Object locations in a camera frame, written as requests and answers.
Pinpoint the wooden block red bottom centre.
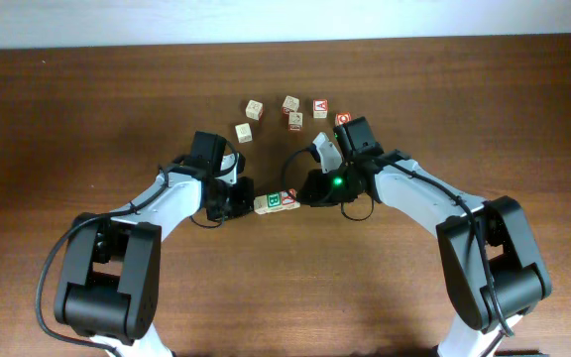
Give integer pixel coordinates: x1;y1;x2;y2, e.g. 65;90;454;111
287;112;303;131

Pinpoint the red letter Y block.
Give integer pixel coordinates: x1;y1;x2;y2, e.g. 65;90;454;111
281;188;300;210

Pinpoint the wooden block upper left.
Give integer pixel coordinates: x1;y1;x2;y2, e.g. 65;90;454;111
245;100;264;121

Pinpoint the wooden block top centre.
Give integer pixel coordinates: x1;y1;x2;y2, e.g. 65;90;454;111
282;95;300;115

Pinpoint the red letter A block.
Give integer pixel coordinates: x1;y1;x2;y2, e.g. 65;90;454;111
312;99;329;119

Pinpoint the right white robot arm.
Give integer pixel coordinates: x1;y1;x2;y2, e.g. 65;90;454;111
294;118;552;356

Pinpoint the wooden block far left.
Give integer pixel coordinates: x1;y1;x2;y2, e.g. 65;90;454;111
235;123;253;144

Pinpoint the green letter B block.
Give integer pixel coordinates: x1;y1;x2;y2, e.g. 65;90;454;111
267;192;283;212

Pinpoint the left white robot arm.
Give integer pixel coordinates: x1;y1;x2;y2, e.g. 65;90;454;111
46;131;253;356

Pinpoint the red letter Q block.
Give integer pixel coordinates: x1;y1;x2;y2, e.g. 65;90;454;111
335;112;352;126

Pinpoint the plain wooden block letter I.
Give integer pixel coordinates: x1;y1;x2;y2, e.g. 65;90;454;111
254;195;268;214

